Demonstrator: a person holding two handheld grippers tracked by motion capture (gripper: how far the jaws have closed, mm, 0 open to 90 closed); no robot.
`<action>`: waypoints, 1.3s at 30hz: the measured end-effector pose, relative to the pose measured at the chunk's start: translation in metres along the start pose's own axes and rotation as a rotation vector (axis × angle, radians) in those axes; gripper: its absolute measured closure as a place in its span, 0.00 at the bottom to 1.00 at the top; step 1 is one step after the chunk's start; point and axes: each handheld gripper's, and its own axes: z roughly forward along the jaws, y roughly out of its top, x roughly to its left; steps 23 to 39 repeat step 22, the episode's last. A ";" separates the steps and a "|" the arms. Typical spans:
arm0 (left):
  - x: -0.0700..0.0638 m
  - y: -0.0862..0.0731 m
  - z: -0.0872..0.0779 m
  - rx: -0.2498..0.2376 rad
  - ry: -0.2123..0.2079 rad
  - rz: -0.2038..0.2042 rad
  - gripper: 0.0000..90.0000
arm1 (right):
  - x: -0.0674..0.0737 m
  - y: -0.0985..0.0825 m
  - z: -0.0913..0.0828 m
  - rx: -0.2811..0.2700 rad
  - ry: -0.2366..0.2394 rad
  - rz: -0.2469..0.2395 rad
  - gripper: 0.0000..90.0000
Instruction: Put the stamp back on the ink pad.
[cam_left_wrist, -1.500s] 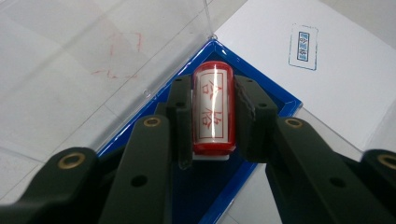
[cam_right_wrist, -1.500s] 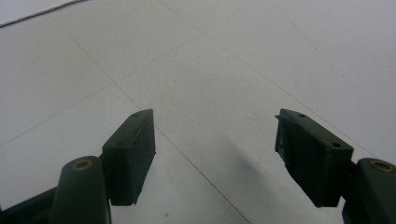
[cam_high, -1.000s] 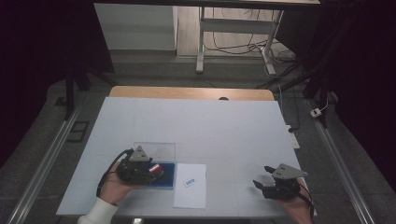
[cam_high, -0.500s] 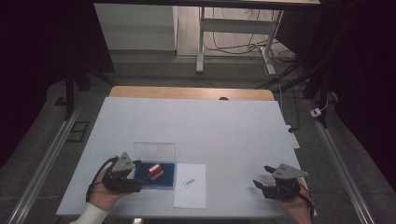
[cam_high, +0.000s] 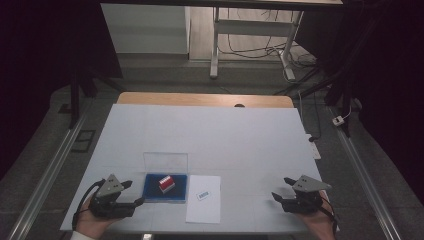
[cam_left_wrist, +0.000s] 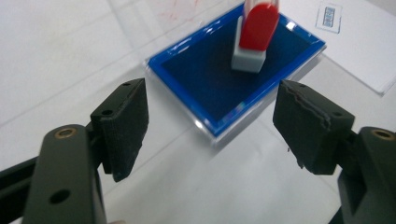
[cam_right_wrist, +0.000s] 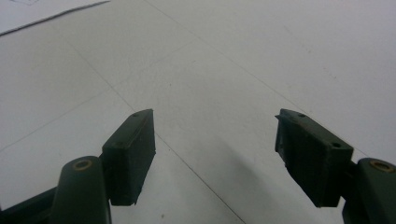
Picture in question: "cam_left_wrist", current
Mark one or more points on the red and grey stamp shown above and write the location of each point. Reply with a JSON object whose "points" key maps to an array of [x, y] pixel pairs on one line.
{"points": [[258, 28]]}

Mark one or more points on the blue ink pad clear case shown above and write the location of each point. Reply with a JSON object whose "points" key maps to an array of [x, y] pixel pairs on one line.
{"points": [[205, 84]]}

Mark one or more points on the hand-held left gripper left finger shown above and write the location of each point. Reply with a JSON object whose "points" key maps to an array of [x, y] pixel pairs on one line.
{"points": [[124, 130]]}

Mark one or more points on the white paper sheet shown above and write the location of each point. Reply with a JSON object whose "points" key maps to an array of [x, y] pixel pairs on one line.
{"points": [[358, 56]]}

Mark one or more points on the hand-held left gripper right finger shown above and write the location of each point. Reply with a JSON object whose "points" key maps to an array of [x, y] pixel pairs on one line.
{"points": [[314, 130]]}

